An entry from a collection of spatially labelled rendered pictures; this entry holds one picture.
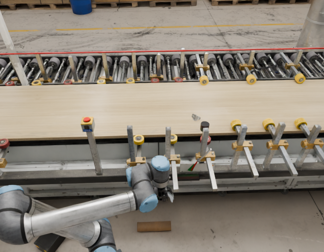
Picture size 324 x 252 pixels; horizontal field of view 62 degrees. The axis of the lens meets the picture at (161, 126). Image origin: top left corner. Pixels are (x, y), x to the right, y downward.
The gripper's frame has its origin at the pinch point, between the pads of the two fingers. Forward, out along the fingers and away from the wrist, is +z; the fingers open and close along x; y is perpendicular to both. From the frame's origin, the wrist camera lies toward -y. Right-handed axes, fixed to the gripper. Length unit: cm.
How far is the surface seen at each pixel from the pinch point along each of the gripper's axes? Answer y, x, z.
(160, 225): -29, 2, 86
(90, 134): -39, -43, -17
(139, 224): -30, -17, 86
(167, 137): -38.5, 6.7, -13.1
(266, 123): -59, 83, -3
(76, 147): -62, -63, 17
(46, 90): -124, -99, 4
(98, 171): -39, -44, 20
